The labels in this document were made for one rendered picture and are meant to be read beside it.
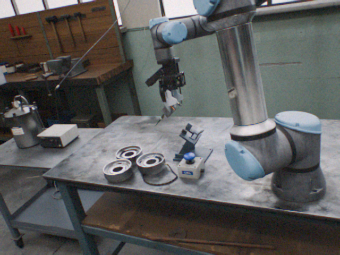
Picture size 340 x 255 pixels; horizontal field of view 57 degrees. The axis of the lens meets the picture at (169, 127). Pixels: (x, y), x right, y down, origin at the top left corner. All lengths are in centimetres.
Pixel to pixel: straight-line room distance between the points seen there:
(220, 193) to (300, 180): 24
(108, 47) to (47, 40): 71
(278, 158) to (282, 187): 15
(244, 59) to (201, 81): 200
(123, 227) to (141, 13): 197
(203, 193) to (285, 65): 171
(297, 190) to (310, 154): 11
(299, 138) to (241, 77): 23
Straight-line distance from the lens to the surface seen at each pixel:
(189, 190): 102
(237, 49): 75
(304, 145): 87
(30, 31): 355
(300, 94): 261
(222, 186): 102
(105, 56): 300
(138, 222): 134
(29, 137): 201
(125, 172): 113
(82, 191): 232
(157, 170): 112
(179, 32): 109
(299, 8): 238
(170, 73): 123
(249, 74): 76
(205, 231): 124
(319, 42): 250
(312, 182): 95
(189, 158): 105
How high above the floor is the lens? 139
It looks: 24 degrees down
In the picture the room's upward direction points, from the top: 11 degrees counter-clockwise
